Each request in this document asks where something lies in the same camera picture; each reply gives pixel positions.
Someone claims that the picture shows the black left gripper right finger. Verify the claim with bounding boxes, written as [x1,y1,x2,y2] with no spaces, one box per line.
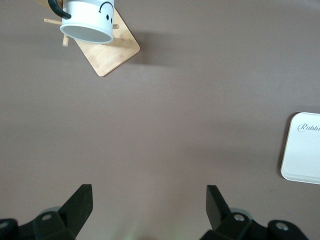
[199,184,310,240]

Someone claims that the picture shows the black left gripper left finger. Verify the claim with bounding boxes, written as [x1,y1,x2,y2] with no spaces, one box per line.
[0,184,94,240]

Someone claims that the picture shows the white smiley mug black handle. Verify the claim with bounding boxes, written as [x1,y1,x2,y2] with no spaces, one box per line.
[47,0,116,45]

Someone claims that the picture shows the cream rectangular tray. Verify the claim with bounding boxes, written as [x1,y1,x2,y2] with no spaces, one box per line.
[279,111,320,186]

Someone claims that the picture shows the wooden mug stand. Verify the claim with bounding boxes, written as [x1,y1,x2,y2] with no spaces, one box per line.
[34,0,141,78]

